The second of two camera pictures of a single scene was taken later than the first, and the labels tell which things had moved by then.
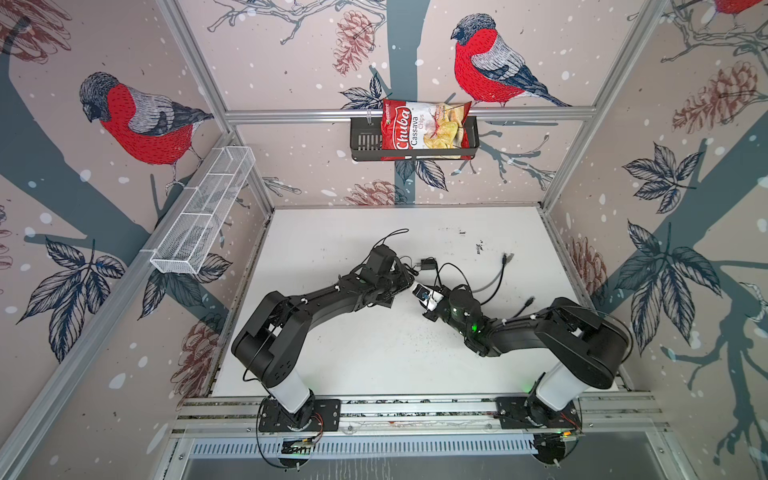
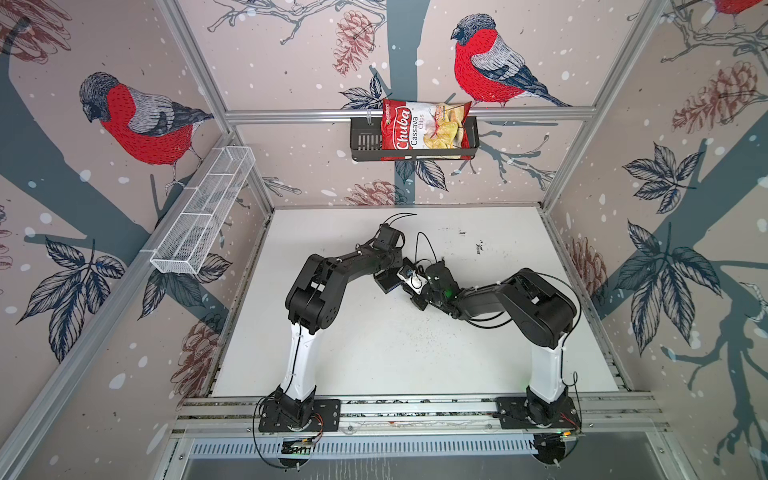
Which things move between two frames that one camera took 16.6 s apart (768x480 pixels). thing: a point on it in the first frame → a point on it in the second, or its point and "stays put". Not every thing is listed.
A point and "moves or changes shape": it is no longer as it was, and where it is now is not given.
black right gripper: [431, 317] → [419, 304]
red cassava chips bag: [424, 125] stays put
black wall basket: [366, 145] stays put
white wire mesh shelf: [185, 243] stays put
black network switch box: [384, 299] moves or changes shape
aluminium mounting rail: [629, 414] stays put
